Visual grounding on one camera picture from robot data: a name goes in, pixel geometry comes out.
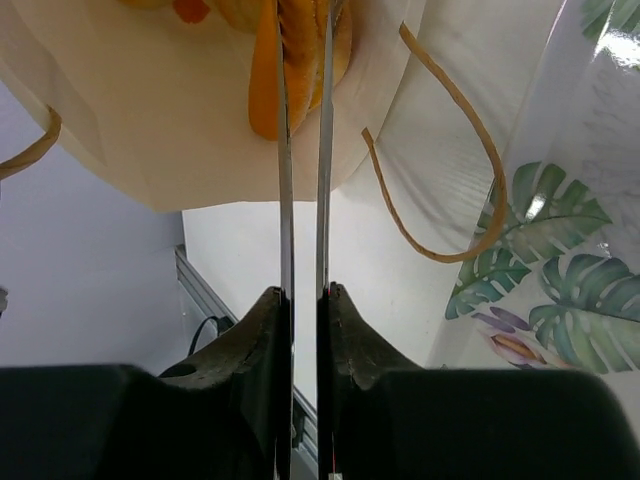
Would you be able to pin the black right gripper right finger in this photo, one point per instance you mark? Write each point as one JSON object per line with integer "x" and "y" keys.
{"x": 381, "y": 416}

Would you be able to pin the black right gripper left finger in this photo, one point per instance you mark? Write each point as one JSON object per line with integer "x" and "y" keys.
{"x": 224, "y": 412}

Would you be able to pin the beige paper bag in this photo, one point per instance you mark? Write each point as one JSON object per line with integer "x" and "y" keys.
{"x": 158, "y": 107}

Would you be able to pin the metal kitchen tongs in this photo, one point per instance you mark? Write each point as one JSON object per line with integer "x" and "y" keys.
{"x": 287, "y": 200}

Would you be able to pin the twisted croissant bread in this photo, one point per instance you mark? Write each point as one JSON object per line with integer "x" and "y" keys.
{"x": 302, "y": 27}

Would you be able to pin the floral leaf print tray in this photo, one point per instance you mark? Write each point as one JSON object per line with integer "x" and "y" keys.
{"x": 560, "y": 288}

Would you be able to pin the aluminium front rail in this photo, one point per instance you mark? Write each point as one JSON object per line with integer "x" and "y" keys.
{"x": 240, "y": 362}

